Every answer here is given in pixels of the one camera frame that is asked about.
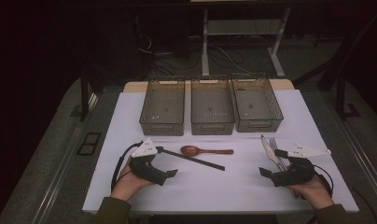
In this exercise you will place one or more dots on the person's right hand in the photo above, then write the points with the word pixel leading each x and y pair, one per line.
pixel 317 193

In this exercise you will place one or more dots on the clear brown plastic bin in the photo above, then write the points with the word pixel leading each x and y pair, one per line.
pixel 256 104
pixel 163 107
pixel 212 107

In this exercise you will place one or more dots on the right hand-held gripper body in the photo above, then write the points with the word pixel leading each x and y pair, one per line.
pixel 298 171

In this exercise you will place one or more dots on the person's left hand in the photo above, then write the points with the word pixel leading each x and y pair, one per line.
pixel 127 186

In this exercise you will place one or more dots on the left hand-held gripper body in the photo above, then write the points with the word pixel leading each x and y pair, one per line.
pixel 144 149

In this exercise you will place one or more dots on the brown wooden spoon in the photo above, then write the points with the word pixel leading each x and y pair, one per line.
pixel 191 150

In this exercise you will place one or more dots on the white metal desk frame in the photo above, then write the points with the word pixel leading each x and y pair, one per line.
pixel 239 27

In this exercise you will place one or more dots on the silver fork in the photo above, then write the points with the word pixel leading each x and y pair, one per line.
pixel 274 145

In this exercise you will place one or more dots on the white table cover sheet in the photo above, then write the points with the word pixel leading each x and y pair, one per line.
pixel 208 189

